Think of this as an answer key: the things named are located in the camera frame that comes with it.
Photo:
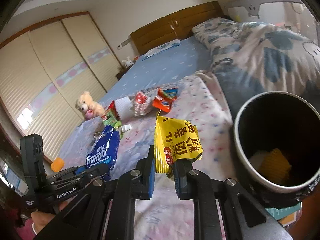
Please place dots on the yellow snack bag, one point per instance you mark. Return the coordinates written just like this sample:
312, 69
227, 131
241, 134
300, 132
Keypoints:
175, 139

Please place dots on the floral pink blue blanket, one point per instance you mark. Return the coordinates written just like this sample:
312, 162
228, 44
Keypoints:
200, 101

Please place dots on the person's left hand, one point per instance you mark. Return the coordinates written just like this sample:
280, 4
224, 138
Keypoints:
40, 220

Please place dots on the red white plastic bag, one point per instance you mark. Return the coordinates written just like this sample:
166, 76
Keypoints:
142, 104

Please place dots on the teal book in plastic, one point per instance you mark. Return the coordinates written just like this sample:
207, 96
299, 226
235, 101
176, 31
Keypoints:
286, 216

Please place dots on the wall switch panel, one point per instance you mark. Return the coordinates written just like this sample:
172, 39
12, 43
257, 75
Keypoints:
124, 43

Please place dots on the orange red snack wrapper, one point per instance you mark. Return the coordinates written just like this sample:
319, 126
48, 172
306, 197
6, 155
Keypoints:
164, 99

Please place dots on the blue tempo tissue packet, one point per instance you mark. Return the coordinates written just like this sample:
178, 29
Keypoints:
104, 151

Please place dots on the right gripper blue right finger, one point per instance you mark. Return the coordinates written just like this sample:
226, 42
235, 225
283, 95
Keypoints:
181, 170

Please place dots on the grey bed guard rail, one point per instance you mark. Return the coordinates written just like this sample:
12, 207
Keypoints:
288, 14

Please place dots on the blue pillow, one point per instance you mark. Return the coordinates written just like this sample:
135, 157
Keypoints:
163, 47

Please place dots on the white rabbit toy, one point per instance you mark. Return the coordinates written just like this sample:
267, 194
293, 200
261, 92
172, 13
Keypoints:
127, 62

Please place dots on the light blue bed sheet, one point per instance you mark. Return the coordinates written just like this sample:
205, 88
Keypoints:
168, 66

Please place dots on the green cartoon milk carton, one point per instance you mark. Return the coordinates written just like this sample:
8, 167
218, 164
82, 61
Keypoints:
109, 118

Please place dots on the wooden headboard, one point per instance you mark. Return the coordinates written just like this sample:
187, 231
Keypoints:
177, 25

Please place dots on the blue grey cloud duvet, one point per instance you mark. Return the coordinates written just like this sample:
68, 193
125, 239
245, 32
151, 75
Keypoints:
250, 58

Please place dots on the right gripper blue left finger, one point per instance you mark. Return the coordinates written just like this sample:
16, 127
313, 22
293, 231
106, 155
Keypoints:
149, 173

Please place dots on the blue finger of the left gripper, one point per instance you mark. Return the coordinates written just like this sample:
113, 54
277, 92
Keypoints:
101, 170
80, 170

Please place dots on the dark wooden nightstand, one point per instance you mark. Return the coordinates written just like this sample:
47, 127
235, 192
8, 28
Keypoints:
122, 73

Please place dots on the beige teddy bear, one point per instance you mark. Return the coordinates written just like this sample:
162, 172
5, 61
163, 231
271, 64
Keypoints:
88, 107

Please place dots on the beige sliding door wardrobe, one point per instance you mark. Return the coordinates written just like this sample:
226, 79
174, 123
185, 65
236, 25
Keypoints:
46, 67

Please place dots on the round trash bin black liner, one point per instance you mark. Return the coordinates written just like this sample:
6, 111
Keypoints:
278, 121

